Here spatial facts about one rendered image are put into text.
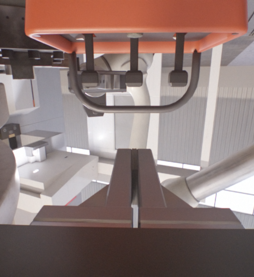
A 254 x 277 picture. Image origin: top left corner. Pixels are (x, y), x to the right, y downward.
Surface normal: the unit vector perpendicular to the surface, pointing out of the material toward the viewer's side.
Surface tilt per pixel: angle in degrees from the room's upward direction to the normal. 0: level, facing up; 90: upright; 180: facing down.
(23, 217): 90
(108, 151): 90
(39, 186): 90
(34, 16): 98
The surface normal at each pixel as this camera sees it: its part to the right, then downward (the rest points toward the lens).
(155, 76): -0.38, 0.26
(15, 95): 0.92, 0.11
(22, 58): 0.36, 0.26
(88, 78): -0.03, 0.28
